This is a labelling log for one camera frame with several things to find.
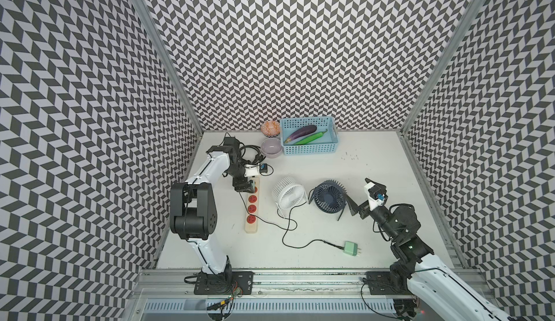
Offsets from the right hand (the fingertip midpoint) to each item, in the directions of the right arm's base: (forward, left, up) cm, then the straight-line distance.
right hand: (356, 188), depth 77 cm
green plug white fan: (-16, +1, -16) cm, 22 cm away
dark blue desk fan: (+2, +8, -9) cm, 12 cm away
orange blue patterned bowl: (+47, +35, -16) cm, 61 cm away
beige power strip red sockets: (0, +39, -14) cm, 42 cm away
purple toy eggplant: (+40, +18, -12) cm, 46 cm away
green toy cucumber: (+37, +13, -14) cm, 42 cm away
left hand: (+11, +42, -10) cm, 45 cm away
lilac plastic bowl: (+31, +33, -13) cm, 47 cm away
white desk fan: (0, +25, -4) cm, 25 cm away
